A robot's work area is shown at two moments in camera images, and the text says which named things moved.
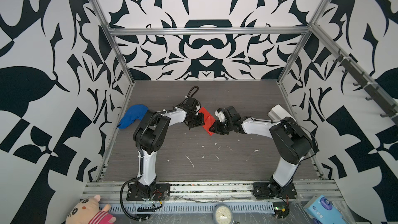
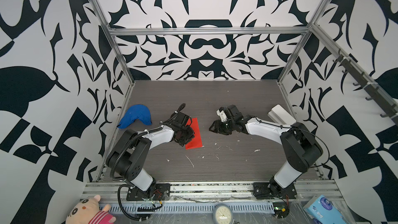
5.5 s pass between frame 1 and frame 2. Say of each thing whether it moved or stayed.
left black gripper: moved
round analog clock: stayed
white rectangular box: stayed
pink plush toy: stayed
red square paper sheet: moved
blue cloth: stayed
